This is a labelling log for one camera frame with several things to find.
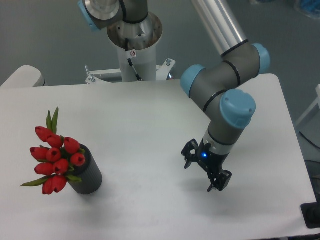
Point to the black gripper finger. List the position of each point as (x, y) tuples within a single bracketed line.
[(219, 180), (190, 153)]

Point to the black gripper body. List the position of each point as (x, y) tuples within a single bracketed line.
[(211, 162)]

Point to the red tulip bouquet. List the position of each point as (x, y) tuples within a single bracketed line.
[(57, 162)]

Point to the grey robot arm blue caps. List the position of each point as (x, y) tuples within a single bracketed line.
[(215, 91)]

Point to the dark grey ribbed vase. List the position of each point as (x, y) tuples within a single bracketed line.
[(90, 174)]

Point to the black device at table edge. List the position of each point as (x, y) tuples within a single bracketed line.
[(311, 215)]

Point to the white rounded chair edge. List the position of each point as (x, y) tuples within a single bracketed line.
[(24, 77)]

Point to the white metal base frame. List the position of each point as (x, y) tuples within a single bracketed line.
[(163, 72)]

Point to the white frame at right edge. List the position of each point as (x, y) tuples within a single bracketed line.
[(309, 113)]

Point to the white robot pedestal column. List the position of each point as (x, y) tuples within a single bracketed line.
[(136, 47)]

